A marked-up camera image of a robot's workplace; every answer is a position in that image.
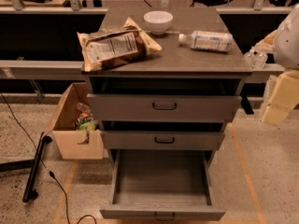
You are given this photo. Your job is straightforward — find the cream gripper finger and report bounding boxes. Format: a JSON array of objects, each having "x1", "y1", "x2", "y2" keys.
[
  {"x1": 254, "y1": 31, "x2": 277, "y2": 53},
  {"x1": 262, "y1": 70, "x2": 299, "y2": 126}
]

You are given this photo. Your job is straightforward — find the clear plastic bottle blue label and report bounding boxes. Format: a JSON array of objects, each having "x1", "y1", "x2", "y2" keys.
[{"x1": 178, "y1": 31, "x2": 233, "y2": 52}]

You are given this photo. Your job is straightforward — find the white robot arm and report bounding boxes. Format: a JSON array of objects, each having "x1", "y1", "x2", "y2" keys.
[{"x1": 253, "y1": 5, "x2": 299, "y2": 126}]

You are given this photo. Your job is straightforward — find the white bowl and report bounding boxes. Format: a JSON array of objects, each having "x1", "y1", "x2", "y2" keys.
[{"x1": 143, "y1": 11, "x2": 173, "y2": 35}]

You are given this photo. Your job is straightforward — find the grey drawer cabinet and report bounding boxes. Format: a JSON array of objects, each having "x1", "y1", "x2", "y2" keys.
[{"x1": 84, "y1": 7, "x2": 251, "y2": 161}]

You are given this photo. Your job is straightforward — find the bottom open grey drawer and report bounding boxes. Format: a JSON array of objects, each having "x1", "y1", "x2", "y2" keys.
[{"x1": 100, "y1": 149, "x2": 225, "y2": 221}]

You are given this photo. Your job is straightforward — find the brown snack bag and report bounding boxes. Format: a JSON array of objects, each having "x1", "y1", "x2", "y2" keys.
[{"x1": 78, "y1": 17, "x2": 162, "y2": 73}]

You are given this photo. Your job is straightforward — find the top grey drawer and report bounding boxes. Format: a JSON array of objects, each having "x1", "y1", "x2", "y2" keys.
[{"x1": 87, "y1": 93, "x2": 241, "y2": 122}]

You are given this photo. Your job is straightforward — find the middle grey drawer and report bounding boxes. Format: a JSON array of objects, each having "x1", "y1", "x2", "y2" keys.
[{"x1": 101, "y1": 131, "x2": 225, "y2": 150}]

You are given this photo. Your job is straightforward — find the snack packets in box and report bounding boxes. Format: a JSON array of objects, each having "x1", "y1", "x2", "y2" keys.
[{"x1": 76, "y1": 103, "x2": 97, "y2": 132}]

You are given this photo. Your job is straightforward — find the cardboard box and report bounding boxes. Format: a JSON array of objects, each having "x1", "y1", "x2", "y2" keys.
[{"x1": 45, "y1": 83, "x2": 104, "y2": 160}]

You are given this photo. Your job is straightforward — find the clear plastic item on rail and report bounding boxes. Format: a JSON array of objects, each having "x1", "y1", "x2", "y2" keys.
[{"x1": 244, "y1": 49, "x2": 268, "y2": 69}]

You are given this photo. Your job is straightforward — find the black floor cable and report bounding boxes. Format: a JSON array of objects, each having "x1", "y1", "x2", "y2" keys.
[{"x1": 0, "y1": 91, "x2": 98, "y2": 224}]

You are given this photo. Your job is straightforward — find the grey metal rail bench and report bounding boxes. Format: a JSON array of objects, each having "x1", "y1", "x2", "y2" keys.
[{"x1": 0, "y1": 60, "x2": 284, "y2": 83}]

